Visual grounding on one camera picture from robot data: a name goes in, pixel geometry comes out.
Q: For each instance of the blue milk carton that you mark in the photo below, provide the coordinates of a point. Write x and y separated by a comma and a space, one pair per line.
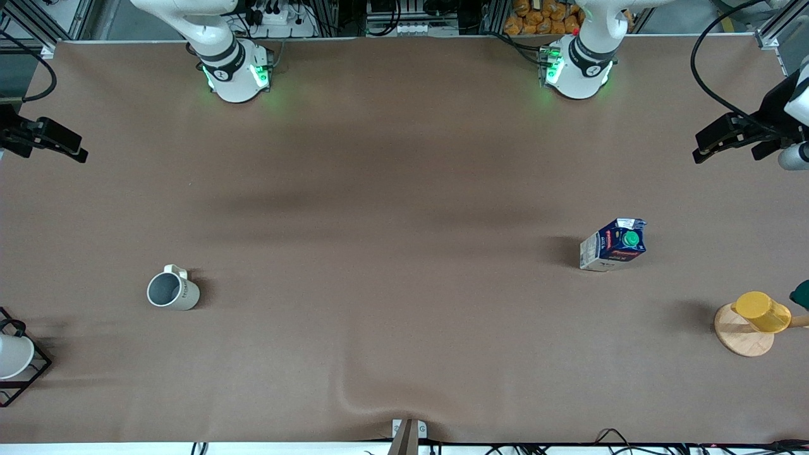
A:
610, 249

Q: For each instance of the brown table cloth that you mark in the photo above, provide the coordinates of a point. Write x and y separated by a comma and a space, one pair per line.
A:
379, 158

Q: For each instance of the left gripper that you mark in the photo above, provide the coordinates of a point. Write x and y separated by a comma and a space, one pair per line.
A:
775, 109

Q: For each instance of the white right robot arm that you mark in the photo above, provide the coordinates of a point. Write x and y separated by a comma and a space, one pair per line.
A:
227, 69

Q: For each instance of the round wooden mug stand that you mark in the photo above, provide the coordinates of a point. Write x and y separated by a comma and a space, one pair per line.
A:
739, 338

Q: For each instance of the white power strip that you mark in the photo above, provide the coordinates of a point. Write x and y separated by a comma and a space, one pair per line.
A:
284, 22

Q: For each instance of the dark green object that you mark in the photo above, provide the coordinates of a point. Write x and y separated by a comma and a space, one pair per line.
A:
801, 296

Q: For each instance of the yellow cup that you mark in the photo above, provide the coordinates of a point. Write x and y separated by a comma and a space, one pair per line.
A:
761, 311

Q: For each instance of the metal table clamp bracket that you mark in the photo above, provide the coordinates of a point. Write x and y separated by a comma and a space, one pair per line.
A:
407, 436

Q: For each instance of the cream ribbed mug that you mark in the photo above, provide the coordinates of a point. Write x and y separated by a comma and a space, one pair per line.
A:
183, 296

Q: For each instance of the aluminium frame profile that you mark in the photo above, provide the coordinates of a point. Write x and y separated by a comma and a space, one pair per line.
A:
38, 25
774, 35

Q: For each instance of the white cup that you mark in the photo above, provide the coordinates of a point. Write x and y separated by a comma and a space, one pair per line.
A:
12, 357

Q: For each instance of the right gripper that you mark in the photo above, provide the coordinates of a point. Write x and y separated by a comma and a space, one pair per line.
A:
9, 134

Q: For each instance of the orange snack bags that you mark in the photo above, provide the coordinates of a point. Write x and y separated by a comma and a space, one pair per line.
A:
537, 19

